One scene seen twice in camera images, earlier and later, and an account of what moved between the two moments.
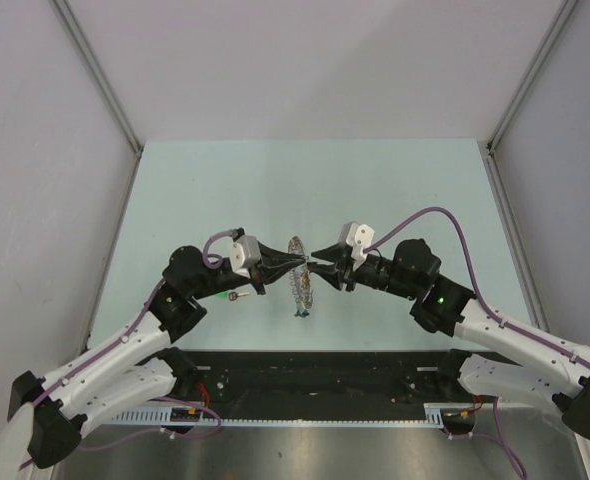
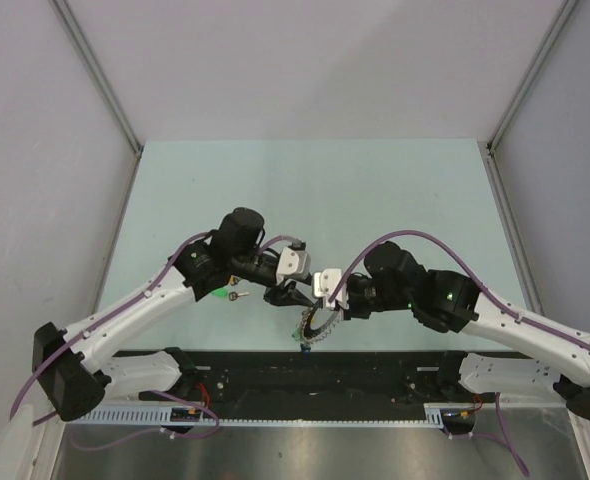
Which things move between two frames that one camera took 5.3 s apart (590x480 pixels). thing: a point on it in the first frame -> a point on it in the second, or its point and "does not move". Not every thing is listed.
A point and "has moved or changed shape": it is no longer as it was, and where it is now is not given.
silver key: (233, 295) does not move
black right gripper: (335, 274) -> (352, 311)
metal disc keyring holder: (301, 278) has moved or changed shape
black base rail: (322, 377) does not move
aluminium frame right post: (565, 10) does not move
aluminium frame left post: (98, 73) does not move
